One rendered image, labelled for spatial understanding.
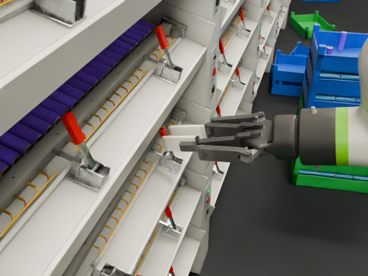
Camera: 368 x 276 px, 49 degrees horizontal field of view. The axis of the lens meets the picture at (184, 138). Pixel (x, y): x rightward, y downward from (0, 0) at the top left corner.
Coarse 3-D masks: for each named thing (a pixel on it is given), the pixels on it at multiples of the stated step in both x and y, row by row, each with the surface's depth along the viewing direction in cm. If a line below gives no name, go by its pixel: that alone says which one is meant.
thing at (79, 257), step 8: (168, 120) 88; (152, 144) 80; (144, 152) 77; (136, 168) 73; (128, 176) 71; (136, 176) 73; (144, 176) 74; (128, 184) 71; (120, 192) 68; (128, 192) 70; (112, 200) 66; (112, 208) 65; (104, 216) 64; (112, 216) 66; (96, 224) 62; (104, 224) 64; (96, 232) 61; (112, 232) 64; (88, 240) 60; (80, 248) 59; (88, 248) 59; (80, 256) 58; (72, 264) 56; (80, 264) 59; (64, 272) 55; (72, 272) 56
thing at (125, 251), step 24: (192, 120) 91; (144, 168) 77; (144, 192) 73; (168, 192) 74; (120, 216) 68; (144, 216) 69; (96, 240) 63; (120, 240) 64; (144, 240) 65; (120, 264) 61
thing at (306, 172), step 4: (300, 172) 152; (304, 172) 152; (308, 172) 152; (312, 172) 151; (316, 172) 152; (320, 172) 151; (324, 172) 151; (328, 172) 151; (332, 172) 150; (328, 176) 152; (332, 176) 151; (336, 176) 150; (340, 176) 150; (344, 176) 150; (348, 176) 149; (352, 176) 149; (356, 176) 149; (360, 176) 149; (364, 176) 149; (360, 180) 151; (364, 180) 150
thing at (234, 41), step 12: (240, 12) 129; (252, 12) 144; (240, 24) 138; (252, 24) 142; (228, 36) 127; (240, 36) 132; (228, 48) 124; (240, 48) 126; (228, 60) 118; (228, 72) 112; (216, 96) 97
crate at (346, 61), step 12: (312, 36) 139; (324, 36) 140; (336, 36) 139; (348, 36) 139; (360, 36) 138; (312, 48) 136; (324, 48) 123; (336, 48) 140; (348, 48) 140; (360, 48) 140; (324, 60) 125; (336, 60) 124; (348, 60) 123; (348, 72) 126
